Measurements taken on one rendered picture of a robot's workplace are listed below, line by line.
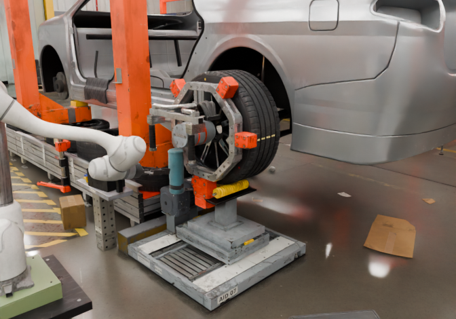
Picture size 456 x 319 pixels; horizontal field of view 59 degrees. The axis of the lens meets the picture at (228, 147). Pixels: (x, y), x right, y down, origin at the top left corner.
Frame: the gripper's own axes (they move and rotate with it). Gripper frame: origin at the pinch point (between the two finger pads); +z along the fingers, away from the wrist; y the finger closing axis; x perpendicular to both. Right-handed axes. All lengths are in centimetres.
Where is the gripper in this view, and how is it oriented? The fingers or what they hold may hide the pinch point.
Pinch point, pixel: (163, 171)
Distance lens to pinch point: 207.6
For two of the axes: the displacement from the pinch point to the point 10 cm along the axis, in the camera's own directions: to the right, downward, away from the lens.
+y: -7.6, -1.7, 6.3
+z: 6.3, 0.7, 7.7
